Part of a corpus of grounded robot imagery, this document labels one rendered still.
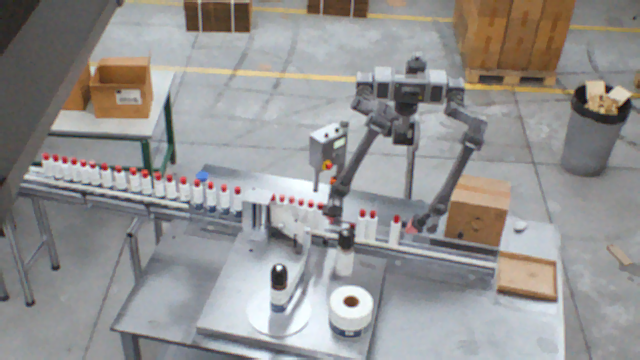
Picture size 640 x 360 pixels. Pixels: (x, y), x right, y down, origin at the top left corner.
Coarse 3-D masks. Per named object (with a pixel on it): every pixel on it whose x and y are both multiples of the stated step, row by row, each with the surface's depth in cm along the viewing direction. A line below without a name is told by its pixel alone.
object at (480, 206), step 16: (464, 176) 418; (464, 192) 407; (480, 192) 408; (496, 192) 408; (464, 208) 403; (480, 208) 401; (496, 208) 399; (448, 224) 412; (464, 224) 410; (480, 224) 408; (496, 224) 405; (464, 240) 417; (480, 240) 414; (496, 240) 412
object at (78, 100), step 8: (88, 64) 514; (88, 72) 515; (80, 80) 495; (88, 80) 515; (80, 88) 497; (88, 88) 516; (72, 96) 501; (80, 96) 501; (88, 96) 515; (64, 104) 505; (72, 104) 505; (80, 104) 504
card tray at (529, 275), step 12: (504, 252) 411; (504, 264) 407; (516, 264) 408; (528, 264) 408; (540, 264) 409; (552, 264) 408; (504, 276) 400; (516, 276) 401; (528, 276) 401; (540, 276) 402; (552, 276) 402; (504, 288) 391; (516, 288) 390; (528, 288) 394; (540, 288) 395; (552, 288) 395
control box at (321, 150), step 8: (328, 128) 385; (312, 136) 379; (320, 136) 379; (336, 136) 380; (312, 144) 382; (320, 144) 376; (328, 144) 378; (344, 144) 388; (312, 152) 384; (320, 152) 379; (328, 152) 382; (344, 152) 391; (312, 160) 387; (320, 160) 382; (328, 160) 385; (336, 160) 390; (320, 168) 385
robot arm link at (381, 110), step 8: (352, 104) 409; (360, 104) 402; (368, 104) 392; (376, 104) 378; (384, 104) 375; (368, 112) 396; (376, 112) 371; (384, 112) 373; (376, 120) 370; (384, 120) 372; (384, 128) 373
